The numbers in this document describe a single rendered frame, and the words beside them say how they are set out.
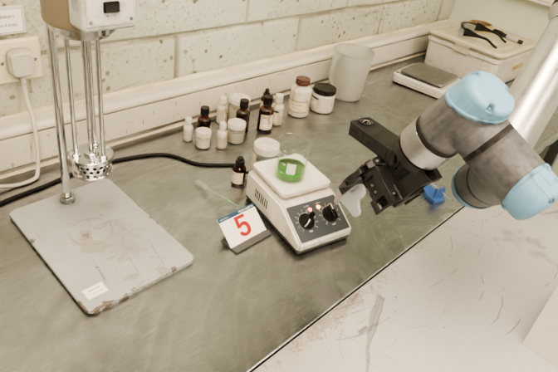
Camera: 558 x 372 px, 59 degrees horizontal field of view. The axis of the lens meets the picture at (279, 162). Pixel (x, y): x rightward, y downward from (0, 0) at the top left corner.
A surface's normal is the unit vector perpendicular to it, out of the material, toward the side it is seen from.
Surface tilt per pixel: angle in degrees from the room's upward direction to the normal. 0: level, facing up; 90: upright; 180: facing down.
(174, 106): 90
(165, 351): 0
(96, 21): 90
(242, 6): 90
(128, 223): 0
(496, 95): 30
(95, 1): 90
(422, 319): 0
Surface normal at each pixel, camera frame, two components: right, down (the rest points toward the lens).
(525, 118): -0.15, -0.20
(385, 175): 0.39, -0.48
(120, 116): 0.70, 0.46
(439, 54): -0.72, 0.33
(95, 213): 0.14, -0.84
